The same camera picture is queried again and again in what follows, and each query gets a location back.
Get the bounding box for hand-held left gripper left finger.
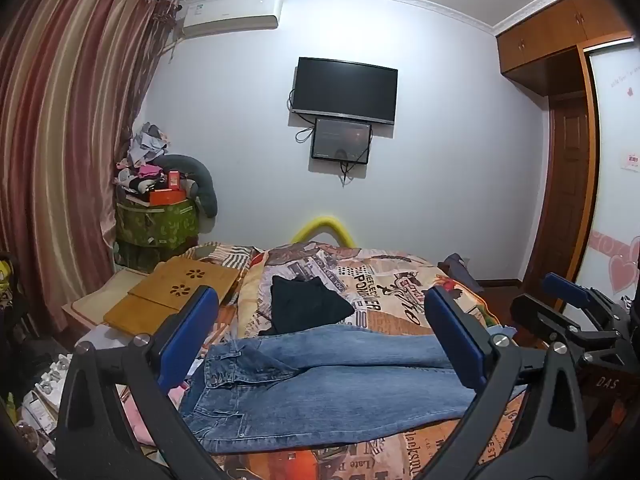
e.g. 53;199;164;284
54;285;236;480

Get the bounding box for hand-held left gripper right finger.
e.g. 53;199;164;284
420;285;597;480

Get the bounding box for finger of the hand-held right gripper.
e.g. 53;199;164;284
542;272;631;322
510;294;620;357

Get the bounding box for blue denim pants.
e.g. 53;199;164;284
177;324;529;456

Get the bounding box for bamboo laptop table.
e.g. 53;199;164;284
103;256;242;337

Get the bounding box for dark blue cloth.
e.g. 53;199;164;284
437;252;486;294

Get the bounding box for printed newspaper pattern blanket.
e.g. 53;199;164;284
120;241;532;480

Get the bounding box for pink cloth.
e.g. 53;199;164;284
117;385;192;447

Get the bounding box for brown wooden door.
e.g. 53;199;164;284
520;95;594;287

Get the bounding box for beige bedside stand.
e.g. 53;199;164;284
62;267;147;332

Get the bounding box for green patterned storage box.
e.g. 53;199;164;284
113;197;200;267

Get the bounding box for black garment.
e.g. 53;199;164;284
258;275;356;337

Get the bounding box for orange box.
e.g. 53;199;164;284
147;187;185;207

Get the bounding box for pile of white boxes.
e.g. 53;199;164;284
19;350;72;443

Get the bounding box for grey tube pillow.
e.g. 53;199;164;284
155;154;219;220

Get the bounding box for yellow foam tube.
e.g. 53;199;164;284
291;214;359;249

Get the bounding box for pile of assorted clothes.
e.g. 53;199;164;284
113;121;174;197

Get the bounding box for wooden overhead cabinet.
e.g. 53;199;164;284
495;0;637;97

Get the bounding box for striped curtain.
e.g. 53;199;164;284
0;0;170;313

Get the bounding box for white air conditioner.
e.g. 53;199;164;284
180;0;284;39

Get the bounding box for small black wall monitor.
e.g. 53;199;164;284
309;117;374;166

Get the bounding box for black wall television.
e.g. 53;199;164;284
291;56;399;126

